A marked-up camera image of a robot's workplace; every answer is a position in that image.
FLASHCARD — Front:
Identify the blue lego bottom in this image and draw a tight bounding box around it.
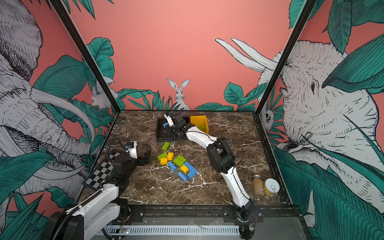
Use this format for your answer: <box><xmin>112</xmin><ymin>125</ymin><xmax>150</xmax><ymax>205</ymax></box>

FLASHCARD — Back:
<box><xmin>178</xmin><ymin>172</ymin><xmax>188</xmax><ymax>182</ymax></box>

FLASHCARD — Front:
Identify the yellow lego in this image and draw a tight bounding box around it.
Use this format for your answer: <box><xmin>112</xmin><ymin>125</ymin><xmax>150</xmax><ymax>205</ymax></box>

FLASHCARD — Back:
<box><xmin>160</xmin><ymin>158</ymin><xmax>168</xmax><ymax>166</ymax></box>
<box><xmin>180</xmin><ymin>165</ymin><xmax>190</xmax><ymax>175</ymax></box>
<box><xmin>167</xmin><ymin>152</ymin><xmax>174</xmax><ymax>161</ymax></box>

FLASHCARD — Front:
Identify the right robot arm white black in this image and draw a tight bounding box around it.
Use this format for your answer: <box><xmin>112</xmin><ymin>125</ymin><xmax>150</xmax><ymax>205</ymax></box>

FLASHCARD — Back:
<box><xmin>164</xmin><ymin>112</ymin><xmax>259</xmax><ymax>223</ymax></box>

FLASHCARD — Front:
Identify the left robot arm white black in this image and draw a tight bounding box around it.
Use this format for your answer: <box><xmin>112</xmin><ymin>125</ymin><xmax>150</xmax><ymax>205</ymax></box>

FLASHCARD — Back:
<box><xmin>41</xmin><ymin>149</ymin><xmax>152</xmax><ymax>240</ymax></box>

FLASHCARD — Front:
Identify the middle black bin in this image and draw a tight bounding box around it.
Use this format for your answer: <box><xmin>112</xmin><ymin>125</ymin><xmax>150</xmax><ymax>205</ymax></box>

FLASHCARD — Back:
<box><xmin>174</xmin><ymin>115</ymin><xmax>192</xmax><ymax>141</ymax></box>

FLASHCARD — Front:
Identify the black bin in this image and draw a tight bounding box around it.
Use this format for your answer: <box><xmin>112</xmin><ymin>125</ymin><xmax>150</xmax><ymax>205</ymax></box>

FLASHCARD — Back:
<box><xmin>156</xmin><ymin>118</ymin><xmax>174</xmax><ymax>142</ymax></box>
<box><xmin>174</xmin><ymin>115</ymin><xmax>192</xmax><ymax>141</ymax></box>

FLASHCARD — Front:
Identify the left black bin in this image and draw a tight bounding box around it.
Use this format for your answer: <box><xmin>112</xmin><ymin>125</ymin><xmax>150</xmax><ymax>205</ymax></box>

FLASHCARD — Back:
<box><xmin>156</xmin><ymin>118</ymin><xmax>174</xmax><ymax>142</ymax></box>

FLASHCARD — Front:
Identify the green lego left small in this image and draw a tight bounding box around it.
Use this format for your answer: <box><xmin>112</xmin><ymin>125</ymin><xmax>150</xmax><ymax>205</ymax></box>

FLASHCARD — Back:
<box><xmin>157</xmin><ymin>153</ymin><xmax>168</xmax><ymax>161</ymax></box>

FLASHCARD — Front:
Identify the yellow bin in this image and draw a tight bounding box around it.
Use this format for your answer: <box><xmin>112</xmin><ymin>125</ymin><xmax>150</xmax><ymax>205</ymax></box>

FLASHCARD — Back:
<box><xmin>190</xmin><ymin>115</ymin><xmax>209</xmax><ymax>134</ymax></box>

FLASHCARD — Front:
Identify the checkerboard calibration plate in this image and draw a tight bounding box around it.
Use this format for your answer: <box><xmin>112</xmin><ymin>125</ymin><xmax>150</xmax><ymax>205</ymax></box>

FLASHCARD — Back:
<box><xmin>82</xmin><ymin>158</ymin><xmax>113</xmax><ymax>190</ymax></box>

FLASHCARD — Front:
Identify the yellow lego beside green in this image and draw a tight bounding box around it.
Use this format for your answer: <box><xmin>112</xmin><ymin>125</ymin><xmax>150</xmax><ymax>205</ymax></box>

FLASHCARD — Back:
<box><xmin>167</xmin><ymin>152</ymin><xmax>174</xmax><ymax>161</ymax></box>

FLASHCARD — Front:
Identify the large green lego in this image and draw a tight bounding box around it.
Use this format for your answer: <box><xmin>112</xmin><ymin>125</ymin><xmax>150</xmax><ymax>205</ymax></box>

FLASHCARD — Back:
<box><xmin>173</xmin><ymin>155</ymin><xmax>187</xmax><ymax>168</ymax></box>

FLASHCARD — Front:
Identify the large blue lego centre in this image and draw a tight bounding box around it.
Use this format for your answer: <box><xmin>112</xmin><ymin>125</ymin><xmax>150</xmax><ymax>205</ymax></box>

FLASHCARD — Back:
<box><xmin>184</xmin><ymin>162</ymin><xmax>198</xmax><ymax>179</ymax></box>

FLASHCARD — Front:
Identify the glass jar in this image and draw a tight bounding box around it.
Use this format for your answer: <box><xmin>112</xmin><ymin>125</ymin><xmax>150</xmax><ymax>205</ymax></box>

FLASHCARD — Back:
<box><xmin>252</xmin><ymin>175</ymin><xmax>264</xmax><ymax>196</ymax></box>

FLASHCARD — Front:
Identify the yellow can white lid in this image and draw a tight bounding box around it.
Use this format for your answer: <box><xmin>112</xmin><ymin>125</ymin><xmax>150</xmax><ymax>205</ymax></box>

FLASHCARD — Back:
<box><xmin>264</xmin><ymin>178</ymin><xmax>280</xmax><ymax>196</ymax></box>

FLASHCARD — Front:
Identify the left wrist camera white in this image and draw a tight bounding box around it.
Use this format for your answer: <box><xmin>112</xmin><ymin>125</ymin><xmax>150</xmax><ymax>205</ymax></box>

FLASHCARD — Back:
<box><xmin>126</xmin><ymin>141</ymin><xmax>138</xmax><ymax>159</ymax></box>

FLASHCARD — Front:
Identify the black front rail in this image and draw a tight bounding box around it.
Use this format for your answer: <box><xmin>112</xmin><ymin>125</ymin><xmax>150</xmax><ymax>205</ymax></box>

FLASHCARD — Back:
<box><xmin>124</xmin><ymin>205</ymin><xmax>302</xmax><ymax>225</ymax></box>

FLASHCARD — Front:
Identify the white slotted cable duct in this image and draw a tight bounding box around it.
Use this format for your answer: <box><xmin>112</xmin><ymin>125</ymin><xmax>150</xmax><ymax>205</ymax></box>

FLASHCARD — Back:
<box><xmin>104</xmin><ymin>225</ymin><xmax>240</xmax><ymax>237</ymax></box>

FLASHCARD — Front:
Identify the left black frame post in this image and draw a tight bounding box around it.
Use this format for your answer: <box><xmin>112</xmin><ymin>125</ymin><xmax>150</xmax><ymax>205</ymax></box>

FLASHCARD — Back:
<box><xmin>50</xmin><ymin>0</ymin><xmax>121</xmax><ymax>115</ymax></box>

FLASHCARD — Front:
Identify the black frame post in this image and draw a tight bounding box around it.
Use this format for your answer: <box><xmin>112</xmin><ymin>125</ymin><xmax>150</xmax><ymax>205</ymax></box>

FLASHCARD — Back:
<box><xmin>50</xmin><ymin>0</ymin><xmax>121</xmax><ymax>115</ymax></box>
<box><xmin>256</xmin><ymin>0</ymin><xmax>317</xmax><ymax>115</ymax></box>

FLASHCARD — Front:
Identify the right black frame post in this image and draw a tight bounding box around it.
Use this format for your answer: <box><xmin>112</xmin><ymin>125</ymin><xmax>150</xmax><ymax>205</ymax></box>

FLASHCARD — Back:
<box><xmin>256</xmin><ymin>0</ymin><xmax>317</xmax><ymax>115</ymax></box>

